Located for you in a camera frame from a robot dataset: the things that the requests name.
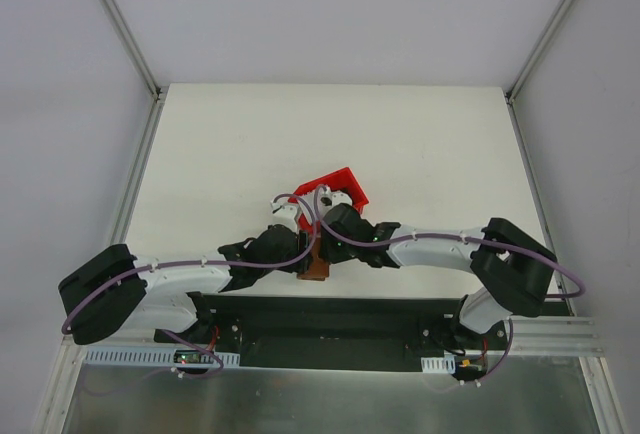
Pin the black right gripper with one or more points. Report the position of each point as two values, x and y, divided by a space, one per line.
325 242

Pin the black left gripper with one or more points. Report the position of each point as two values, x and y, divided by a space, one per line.
304 247

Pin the red plastic card tray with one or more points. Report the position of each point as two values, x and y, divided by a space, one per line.
342 179

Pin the brown leather card holder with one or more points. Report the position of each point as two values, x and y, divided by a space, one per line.
319 269

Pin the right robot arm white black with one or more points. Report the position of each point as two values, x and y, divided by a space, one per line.
514 270

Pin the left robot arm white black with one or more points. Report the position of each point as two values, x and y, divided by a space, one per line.
116 290

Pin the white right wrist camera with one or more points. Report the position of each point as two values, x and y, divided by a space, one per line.
329 199

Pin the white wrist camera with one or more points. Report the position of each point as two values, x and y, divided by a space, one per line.
329 199
286 214

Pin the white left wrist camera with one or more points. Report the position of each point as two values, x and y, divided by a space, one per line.
286 214

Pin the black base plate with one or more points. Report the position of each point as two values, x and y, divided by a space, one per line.
379 335

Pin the left aluminium table rail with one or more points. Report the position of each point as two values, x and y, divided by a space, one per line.
125 208

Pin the right white cable duct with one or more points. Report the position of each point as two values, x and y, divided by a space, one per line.
438 365

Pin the white cable duct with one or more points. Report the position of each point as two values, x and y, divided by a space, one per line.
159 357
438 365

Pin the left white cable duct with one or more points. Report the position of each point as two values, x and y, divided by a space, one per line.
159 357

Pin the aluminium front rail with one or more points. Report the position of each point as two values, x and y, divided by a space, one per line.
556 336

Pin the left aluminium frame post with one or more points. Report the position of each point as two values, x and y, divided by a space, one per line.
131 47

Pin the aluminium frame post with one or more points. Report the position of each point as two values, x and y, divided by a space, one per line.
131 47
542 44

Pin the right aluminium frame post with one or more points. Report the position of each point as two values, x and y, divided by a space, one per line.
542 44

